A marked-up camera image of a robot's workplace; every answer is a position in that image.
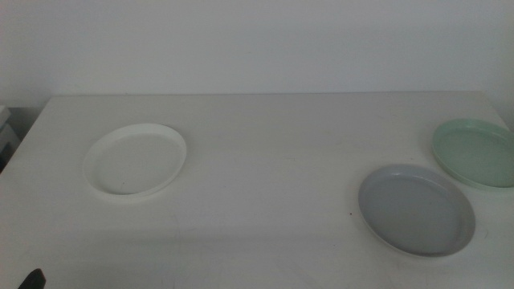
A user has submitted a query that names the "grey shallow bowl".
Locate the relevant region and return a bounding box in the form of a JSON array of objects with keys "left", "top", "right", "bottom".
[{"left": 357, "top": 163, "right": 477, "bottom": 258}]

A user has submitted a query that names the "white shallow bowl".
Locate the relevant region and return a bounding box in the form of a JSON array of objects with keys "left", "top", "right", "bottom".
[{"left": 82, "top": 123, "right": 188, "bottom": 198}]

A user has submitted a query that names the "pale green shallow bowl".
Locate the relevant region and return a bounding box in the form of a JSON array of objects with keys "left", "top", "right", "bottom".
[{"left": 431, "top": 118, "right": 514, "bottom": 190}]

